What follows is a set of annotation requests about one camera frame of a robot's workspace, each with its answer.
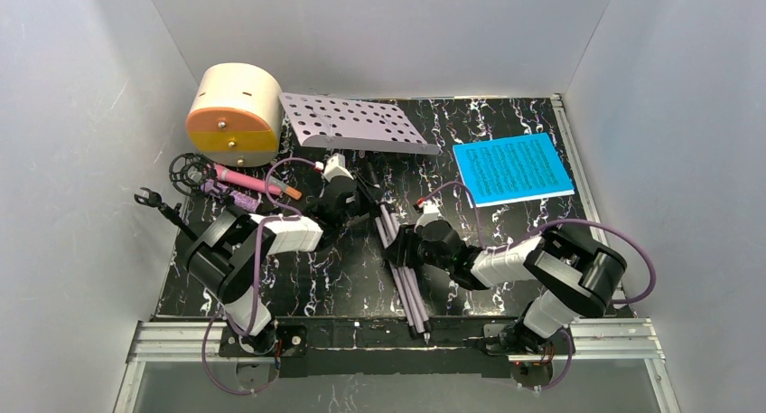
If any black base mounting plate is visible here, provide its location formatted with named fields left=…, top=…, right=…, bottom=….
left=211, top=316, right=571, bottom=384

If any purple tripod music stand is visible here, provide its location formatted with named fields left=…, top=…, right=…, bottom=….
left=263, top=95, right=443, bottom=317

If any aluminium frame rail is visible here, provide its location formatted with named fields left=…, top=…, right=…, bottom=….
left=113, top=92, right=684, bottom=413

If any black round-base desktop mic stand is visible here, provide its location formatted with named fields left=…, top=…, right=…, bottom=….
left=133, top=187, right=199, bottom=266

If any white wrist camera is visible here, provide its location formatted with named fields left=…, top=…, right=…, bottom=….
left=416, top=200, right=444, bottom=229
left=322, top=153, right=355, bottom=183

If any blue sheet music page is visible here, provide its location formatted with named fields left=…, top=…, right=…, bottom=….
left=453, top=133, right=575, bottom=206

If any white sheet music book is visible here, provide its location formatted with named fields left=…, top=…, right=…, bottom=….
left=472, top=190, right=575, bottom=208

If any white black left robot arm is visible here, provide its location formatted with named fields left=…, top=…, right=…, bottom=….
left=175, top=176, right=362, bottom=337

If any pink microphone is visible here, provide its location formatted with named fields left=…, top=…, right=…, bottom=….
left=214, top=164, right=283, bottom=196

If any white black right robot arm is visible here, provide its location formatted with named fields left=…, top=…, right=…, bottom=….
left=382, top=220, right=627, bottom=356

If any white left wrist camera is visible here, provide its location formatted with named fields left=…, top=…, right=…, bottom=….
left=322, top=153, right=355, bottom=183

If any beige orange drawer cabinet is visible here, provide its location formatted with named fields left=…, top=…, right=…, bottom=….
left=185, top=62, right=284, bottom=167

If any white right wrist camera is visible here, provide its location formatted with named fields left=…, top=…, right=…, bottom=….
left=416, top=200, right=444, bottom=229

